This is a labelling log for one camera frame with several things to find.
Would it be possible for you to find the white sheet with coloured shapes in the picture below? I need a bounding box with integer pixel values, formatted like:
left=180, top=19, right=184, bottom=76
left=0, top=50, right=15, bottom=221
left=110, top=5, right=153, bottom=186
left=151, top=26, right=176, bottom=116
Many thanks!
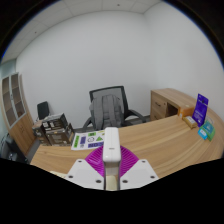
left=70, top=130, right=106, bottom=151

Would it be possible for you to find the small teal box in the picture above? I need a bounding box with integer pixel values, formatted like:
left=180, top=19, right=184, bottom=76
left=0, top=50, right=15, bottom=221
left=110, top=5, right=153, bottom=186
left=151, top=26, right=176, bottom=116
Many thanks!
left=202, top=119, right=215, bottom=134

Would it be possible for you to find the black sofa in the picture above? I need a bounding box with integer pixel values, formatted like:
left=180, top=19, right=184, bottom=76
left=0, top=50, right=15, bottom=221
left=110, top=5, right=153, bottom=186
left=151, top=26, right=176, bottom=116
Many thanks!
left=0, top=133, right=29, bottom=164

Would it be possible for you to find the small blue box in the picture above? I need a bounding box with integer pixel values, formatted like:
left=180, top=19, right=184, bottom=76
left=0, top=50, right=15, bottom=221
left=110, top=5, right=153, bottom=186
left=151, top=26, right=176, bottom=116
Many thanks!
left=197, top=127, right=209, bottom=140

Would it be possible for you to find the small green box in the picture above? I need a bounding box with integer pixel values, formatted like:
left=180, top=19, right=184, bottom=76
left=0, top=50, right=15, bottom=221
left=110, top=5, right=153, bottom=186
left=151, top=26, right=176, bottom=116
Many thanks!
left=206, top=131, right=216, bottom=142

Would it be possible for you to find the white charger block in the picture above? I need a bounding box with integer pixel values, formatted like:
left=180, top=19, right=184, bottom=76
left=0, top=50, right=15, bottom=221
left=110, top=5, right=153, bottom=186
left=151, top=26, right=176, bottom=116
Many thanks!
left=102, top=126, right=121, bottom=178

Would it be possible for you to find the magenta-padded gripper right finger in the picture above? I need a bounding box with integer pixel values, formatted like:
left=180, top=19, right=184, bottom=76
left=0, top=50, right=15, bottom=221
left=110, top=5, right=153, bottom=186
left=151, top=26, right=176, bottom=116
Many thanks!
left=118, top=145, right=160, bottom=191

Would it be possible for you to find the orange box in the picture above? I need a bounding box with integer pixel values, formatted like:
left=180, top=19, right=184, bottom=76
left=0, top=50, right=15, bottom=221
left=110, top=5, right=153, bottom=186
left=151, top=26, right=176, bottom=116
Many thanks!
left=177, top=105, right=195, bottom=118

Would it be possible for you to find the brown cardboard box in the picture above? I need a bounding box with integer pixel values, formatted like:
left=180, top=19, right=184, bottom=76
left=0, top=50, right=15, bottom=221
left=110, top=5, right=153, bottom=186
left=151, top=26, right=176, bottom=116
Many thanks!
left=32, top=120, right=51, bottom=145

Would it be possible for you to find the wooden cabinet with glass doors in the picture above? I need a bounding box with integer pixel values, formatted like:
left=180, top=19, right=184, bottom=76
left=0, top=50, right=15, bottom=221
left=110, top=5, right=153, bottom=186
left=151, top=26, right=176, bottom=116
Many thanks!
left=0, top=72, right=35, bottom=156

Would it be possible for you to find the wooden side desk with drawers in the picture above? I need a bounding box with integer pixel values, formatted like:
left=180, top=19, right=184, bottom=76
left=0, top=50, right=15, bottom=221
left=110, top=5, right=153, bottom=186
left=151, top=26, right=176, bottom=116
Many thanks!
left=149, top=87, right=198, bottom=122

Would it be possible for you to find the small tan box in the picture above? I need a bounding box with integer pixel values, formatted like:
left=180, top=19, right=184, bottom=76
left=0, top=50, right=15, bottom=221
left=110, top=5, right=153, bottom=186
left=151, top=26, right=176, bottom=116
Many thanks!
left=182, top=115, right=198, bottom=129

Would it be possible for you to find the grey backpack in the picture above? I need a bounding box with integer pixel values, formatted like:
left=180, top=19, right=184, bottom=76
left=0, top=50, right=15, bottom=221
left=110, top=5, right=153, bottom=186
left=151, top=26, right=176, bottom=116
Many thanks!
left=89, top=94, right=125, bottom=131

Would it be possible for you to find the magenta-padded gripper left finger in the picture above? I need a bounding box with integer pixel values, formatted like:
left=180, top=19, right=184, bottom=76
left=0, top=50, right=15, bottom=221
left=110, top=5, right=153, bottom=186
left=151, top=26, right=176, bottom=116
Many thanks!
left=64, top=146, right=106, bottom=191

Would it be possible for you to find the black visitor chair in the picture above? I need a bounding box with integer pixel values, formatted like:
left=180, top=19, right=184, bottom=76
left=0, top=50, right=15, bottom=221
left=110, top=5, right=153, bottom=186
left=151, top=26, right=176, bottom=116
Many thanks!
left=36, top=100, right=51, bottom=122

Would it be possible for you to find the purple upright package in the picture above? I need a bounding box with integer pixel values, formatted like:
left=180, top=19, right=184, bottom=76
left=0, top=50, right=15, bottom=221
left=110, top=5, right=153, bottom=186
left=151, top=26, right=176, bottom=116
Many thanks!
left=191, top=93, right=210, bottom=128

